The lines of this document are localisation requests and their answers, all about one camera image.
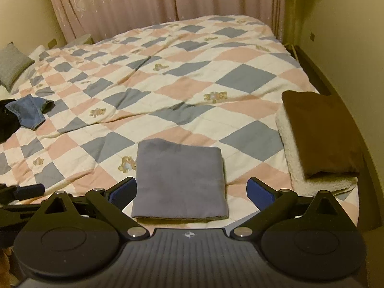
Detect grey pillow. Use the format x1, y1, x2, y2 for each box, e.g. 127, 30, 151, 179
1, 42, 35, 91

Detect dark wooden bed frame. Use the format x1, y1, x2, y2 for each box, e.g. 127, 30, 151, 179
286, 45, 383, 232

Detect blue denim jeans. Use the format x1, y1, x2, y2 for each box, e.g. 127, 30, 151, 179
5, 94, 55, 131

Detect cream fleece folded blanket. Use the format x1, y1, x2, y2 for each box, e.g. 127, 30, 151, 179
275, 105, 358, 197

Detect brown folded garment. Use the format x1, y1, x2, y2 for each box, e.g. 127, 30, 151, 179
282, 90, 363, 179

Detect pink blue checkered quilt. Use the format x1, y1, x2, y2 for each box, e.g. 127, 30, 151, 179
0, 14, 359, 217

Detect black garment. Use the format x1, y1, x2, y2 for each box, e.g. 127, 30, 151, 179
0, 99, 21, 144

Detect grey cloth garment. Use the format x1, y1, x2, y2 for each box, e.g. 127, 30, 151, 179
132, 138, 229, 220

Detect wall socket plate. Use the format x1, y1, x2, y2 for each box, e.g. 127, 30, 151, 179
48, 38, 58, 49

